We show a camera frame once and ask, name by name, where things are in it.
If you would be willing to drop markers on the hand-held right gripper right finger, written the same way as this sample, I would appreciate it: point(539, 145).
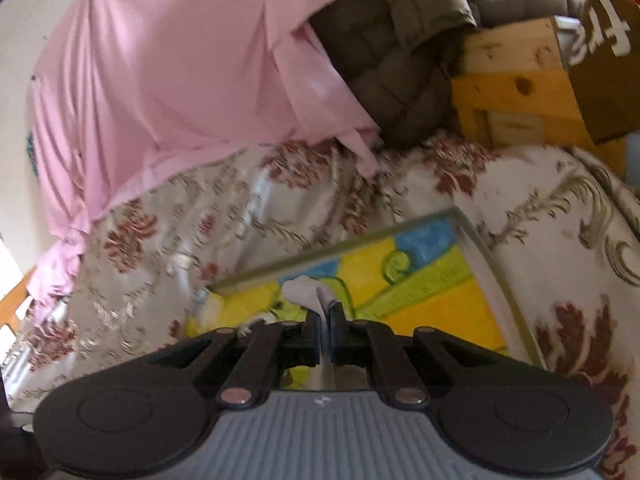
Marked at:
point(335, 336)

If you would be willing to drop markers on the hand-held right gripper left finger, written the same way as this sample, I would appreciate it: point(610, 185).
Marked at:
point(314, 341)

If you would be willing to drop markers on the colourful picture tray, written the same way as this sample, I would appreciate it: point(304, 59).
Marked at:
point(425, 270)

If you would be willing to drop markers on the olive quilted down jacket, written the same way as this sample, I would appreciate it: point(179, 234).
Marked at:
point(395, 50)

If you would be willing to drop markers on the orange wooden chair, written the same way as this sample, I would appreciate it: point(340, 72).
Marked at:
point(15, 305)

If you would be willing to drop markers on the pink cloth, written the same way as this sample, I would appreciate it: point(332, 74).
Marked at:
point(175, 70)

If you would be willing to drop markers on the wooden crate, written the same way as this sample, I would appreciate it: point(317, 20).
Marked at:
point(515, 85)

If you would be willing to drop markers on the brown cardboard box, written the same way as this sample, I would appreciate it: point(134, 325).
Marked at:
point(605, 85)

